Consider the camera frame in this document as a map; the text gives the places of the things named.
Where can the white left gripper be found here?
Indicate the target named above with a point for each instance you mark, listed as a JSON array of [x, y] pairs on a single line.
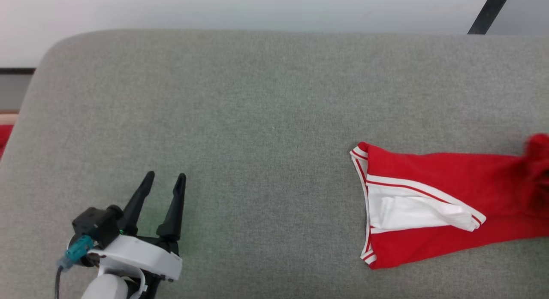
[[137, 256]]

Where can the red white basketball jersey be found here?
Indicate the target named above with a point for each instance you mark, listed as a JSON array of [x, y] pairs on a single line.
[[450, 174]]

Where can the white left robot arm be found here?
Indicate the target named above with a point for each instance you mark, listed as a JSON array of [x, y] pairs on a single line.
[[105, 288]]

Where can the red floor mat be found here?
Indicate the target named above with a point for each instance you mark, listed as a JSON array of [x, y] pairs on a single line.
[[4, 138]]

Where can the dark baseboard strip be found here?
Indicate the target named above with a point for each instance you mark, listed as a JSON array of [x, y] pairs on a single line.
[[17, 70]]

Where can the grey partition panel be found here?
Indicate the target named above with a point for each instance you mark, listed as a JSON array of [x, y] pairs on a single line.
[[529, 11]]

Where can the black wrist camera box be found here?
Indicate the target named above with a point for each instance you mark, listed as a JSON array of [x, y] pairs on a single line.
[[96, 224]]

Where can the black post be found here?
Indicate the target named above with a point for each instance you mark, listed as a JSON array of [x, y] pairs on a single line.
[[489, 11]]

